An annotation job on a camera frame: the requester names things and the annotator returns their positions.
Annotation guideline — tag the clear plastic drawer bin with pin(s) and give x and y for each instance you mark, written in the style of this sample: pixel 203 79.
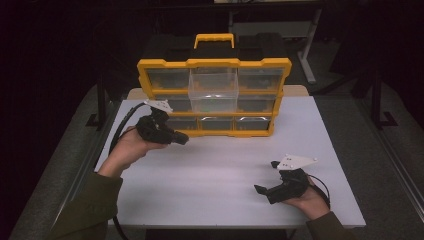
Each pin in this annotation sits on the clear plastic drawer bin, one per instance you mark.
pixel 213 87

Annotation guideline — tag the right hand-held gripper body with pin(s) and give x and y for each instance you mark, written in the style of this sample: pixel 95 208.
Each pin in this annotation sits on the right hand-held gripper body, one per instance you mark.
pixel 291 186

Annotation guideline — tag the aluminium frame rail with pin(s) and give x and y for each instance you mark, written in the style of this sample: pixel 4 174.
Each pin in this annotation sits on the aluminium frame rail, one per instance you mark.
pixel 76 180
pixel 396 163

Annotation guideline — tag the person's right hand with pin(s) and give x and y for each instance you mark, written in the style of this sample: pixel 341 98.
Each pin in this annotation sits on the person's right hand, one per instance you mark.
pixel 311 203

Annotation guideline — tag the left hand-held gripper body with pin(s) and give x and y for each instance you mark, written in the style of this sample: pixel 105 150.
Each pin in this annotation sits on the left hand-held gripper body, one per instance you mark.
pixel 153 128

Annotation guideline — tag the white desk with metal legs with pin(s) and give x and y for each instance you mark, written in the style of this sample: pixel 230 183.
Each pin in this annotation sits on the white desk with metal legs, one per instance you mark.
pixel 308 50

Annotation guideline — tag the yellow and black organizer case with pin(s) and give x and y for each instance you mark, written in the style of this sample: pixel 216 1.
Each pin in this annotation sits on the yellow and black organizer case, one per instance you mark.
pixel 213 62

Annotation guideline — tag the person's left hand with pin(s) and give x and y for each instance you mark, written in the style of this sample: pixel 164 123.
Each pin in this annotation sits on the person's left hand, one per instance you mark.
pixel 126 151

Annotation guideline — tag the black metal stand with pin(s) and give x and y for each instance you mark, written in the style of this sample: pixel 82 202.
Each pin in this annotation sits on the black metal stand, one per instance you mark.
pixel 100 100
pixel 377 100

